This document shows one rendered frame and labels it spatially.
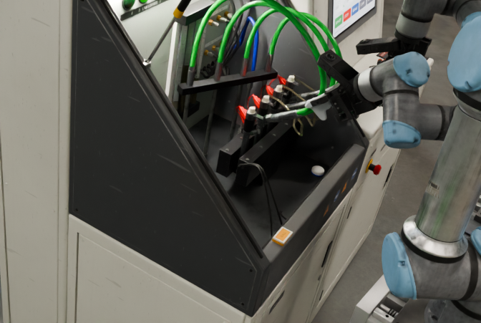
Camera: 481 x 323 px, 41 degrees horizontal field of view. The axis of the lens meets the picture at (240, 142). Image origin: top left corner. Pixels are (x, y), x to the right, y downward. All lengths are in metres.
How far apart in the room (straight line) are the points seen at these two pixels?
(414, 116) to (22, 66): 0.93
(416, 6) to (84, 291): 1.20
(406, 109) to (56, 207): 0.98
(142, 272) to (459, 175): 0.94
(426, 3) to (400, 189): 2.12
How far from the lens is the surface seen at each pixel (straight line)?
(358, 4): 2.34
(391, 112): 1.37
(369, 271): 3.02
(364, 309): 1.44
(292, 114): 1.67
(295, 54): 1.98
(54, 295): 2.10
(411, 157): 3.86
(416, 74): 1.38
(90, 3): 1.45
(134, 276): 1.78
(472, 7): 1.50
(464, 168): 1.10
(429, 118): 1.39
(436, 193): 1.14
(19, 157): 1.85
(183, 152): 1.44
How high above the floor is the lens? 2.00
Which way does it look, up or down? 34 degrees down
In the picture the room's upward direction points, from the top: 11 degrees clockwise
